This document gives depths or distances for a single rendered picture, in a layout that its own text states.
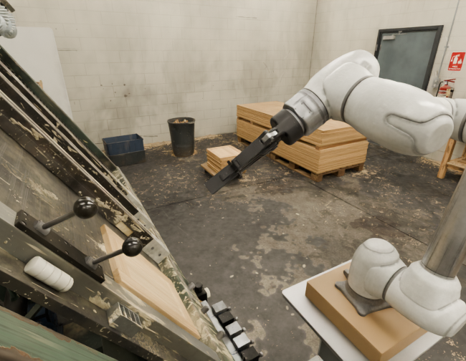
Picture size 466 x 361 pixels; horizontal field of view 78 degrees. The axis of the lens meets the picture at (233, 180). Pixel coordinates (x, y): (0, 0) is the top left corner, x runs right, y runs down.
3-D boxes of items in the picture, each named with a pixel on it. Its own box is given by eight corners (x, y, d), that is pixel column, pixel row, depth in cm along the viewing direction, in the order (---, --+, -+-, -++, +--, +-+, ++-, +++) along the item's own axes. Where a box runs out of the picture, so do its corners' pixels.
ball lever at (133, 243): (89, 278, 57) (145, 257, 54) (74, 268, 55) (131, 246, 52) (95, 262, 60) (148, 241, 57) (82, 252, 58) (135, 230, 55)
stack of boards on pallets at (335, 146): (363, 170, 471) (373, 122, 439) (315, 183, 426) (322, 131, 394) (274, 135, 668) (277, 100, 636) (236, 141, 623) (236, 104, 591)
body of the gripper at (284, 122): (280, 115, 68) (249, 140, 68) (284, 102, 59) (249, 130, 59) (301, 140, 67) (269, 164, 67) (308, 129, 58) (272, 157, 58)
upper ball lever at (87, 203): (39, 245, 50) (100, 218, 47) (20, 233, 48) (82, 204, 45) (49, 228, 53) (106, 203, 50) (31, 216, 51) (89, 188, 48)
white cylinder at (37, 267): (22, 275, 46) (61, 296, 51) (38, 262, 46) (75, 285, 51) (24, 264, 48) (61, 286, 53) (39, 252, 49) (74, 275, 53)
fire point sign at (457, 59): (460, 71, 451) (467, 51, 439) (460, 71, 451) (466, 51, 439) (447, 70, 468) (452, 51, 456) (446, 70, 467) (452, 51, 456)
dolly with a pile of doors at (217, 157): (246, 178, 440) (247, 153, 423) (216, 185, 417) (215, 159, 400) (228, 165, 489) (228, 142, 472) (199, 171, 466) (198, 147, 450)
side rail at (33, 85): (106, 176, 235) (117, 167, 237) (-24, 49, 170) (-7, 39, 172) (105, 173, 241) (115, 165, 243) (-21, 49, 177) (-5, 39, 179)
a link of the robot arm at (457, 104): (424, 89, 91) (473, 96, 81) (448, 98, 101) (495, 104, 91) (408, 130, 95) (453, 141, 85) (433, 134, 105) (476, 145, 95)
